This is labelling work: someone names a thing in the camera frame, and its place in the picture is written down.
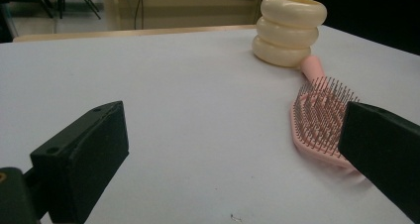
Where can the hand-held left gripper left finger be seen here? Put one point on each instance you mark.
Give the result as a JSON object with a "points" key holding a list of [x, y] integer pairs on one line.
{"points": [[82, 158]]}

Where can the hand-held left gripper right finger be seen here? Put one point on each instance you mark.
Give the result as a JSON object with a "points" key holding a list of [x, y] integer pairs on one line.
{"points": [[383, 144]]}

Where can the pink hairbrush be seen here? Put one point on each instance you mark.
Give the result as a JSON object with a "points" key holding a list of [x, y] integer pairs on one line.
{"points": [[312, 68]]}

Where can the cream ribbed holder cup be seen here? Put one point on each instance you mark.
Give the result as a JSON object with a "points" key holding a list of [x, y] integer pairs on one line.
{"points": [[287, 29]]}

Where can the white board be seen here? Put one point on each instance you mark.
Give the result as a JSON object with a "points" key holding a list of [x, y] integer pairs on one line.
{"points": [[198, 111]]}

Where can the wooden table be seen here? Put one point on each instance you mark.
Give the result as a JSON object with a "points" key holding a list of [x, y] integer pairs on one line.
{"points": [[132, 33]]}

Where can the black tripod stand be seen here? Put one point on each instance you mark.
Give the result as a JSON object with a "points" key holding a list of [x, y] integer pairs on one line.
{"points": [[89, 2]]}

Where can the light wooden partition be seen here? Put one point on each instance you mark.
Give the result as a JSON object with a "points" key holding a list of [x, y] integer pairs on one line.
{"points": [[198, 9]]}

